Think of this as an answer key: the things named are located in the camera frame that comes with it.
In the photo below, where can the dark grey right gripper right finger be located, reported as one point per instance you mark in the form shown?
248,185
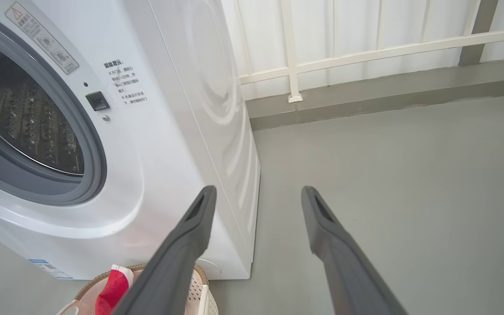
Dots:
344,267

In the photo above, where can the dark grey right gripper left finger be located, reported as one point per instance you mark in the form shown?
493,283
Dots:
177,258

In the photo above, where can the red garment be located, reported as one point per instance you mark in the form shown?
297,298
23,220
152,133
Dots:
112,288

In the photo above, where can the cream perforated laundry basket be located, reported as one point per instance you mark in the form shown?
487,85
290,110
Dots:
197,295

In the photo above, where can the white washing machine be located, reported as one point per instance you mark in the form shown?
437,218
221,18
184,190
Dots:
160,131

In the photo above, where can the blue energy label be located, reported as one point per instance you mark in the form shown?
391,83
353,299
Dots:
50,268

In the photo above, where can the black text instruction sticker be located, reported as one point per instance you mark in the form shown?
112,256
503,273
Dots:
127,83

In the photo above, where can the white metal railing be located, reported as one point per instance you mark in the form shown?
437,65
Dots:
293,65

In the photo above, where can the grey warning sticker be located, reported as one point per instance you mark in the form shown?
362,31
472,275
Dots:
42,37

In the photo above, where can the grey pillar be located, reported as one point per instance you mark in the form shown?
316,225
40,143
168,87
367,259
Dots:
475,35

